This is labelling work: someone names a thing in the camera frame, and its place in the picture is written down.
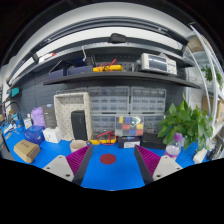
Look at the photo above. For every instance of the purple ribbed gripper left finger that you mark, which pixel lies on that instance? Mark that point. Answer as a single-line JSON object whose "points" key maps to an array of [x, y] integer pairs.
{"points": [[72, 167]]}

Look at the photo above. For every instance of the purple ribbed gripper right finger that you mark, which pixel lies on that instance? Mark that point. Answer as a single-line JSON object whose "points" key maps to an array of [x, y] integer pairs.
{"points": [[152, 166]]}

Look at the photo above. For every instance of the clear bottle purple cap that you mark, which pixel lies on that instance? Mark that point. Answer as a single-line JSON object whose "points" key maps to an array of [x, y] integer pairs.
{"points": [[173, 149]]}

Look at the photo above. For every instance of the beige patterned cup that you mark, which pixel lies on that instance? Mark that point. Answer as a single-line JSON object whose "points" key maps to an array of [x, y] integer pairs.
{"points": [[77, 144]]}

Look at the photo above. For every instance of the black flat case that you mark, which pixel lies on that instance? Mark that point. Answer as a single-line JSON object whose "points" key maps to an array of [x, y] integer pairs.
{"points": [[150, 140]]}

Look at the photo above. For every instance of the black box white label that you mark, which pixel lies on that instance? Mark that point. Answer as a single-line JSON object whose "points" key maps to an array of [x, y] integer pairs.
{"points": [[128, 141]]}

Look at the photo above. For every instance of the red round coaster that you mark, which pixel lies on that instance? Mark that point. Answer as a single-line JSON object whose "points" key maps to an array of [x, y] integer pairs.
{"points": [[107, 159]]}

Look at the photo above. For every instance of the small white box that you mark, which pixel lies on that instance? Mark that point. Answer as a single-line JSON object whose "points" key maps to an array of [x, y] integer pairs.
{"points": [[52, 135]]}

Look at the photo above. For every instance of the yellow multimeter red leads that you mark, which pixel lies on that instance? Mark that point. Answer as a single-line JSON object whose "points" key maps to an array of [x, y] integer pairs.
{"points": [[106, 138]]}

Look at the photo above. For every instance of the brown cardboard box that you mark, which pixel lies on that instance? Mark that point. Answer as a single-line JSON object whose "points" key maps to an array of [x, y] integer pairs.
{"points": [[27, 150]]}

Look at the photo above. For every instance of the colourful parts organizer box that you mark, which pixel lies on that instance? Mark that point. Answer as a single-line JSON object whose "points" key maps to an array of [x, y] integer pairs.
{"points": [[129, 126]]}

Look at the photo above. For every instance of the black speaker box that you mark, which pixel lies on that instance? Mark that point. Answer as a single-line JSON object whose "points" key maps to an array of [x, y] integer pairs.
{"points": [[79, 125]]}

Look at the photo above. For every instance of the white power adapter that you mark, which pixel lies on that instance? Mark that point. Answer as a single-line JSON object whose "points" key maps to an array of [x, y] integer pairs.
{"points": [[199, 156]]}

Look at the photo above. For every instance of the blue tissue pack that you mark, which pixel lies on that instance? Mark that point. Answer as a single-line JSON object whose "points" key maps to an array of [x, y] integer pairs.
{"points": [[34, 134]]}

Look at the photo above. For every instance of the dark grey product box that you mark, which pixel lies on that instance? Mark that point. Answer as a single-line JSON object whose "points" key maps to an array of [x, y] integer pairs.
{"points": [[49, 116]]}

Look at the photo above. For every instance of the green potted plant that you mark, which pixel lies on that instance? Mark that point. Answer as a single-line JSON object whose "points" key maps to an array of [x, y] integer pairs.
{"points": [[193, 124]]}

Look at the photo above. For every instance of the white pegboard tray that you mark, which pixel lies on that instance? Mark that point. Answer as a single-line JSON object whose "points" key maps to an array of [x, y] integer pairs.
{"points": [[64, 105]]}

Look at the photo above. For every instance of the grey drawer cabinet right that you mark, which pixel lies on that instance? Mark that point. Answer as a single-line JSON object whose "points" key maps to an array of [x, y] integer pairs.
{"points": [[150, 103]]}

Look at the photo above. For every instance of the grey drawer cabinet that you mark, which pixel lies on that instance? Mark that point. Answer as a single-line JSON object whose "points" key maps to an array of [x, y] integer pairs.
{"points": [[105, 104], [150, 103]]}

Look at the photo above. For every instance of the grey drawer cabinet left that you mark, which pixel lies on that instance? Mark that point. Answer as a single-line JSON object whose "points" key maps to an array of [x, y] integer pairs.
{"points": [[105, 104]]}

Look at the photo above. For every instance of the navy box on shelf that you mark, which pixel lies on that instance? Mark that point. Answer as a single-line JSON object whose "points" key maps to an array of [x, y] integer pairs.
{"points": [[79, 70]]}

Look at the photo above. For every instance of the dark shelf board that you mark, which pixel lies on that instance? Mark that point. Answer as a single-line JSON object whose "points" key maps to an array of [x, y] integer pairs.
{"points": [[118, 78]]}

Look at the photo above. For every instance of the yellow multimeter on shelf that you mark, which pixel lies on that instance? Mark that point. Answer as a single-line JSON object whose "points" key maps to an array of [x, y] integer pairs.
{"points": [[108, 67]]}

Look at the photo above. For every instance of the oscilloscope on shelf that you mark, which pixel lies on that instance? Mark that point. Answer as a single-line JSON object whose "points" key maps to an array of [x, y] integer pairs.
{"points": [[156, 63]]}

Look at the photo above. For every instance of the black overhead lamp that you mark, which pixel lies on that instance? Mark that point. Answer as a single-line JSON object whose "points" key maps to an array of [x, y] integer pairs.
{"points": [[116, 38]]}

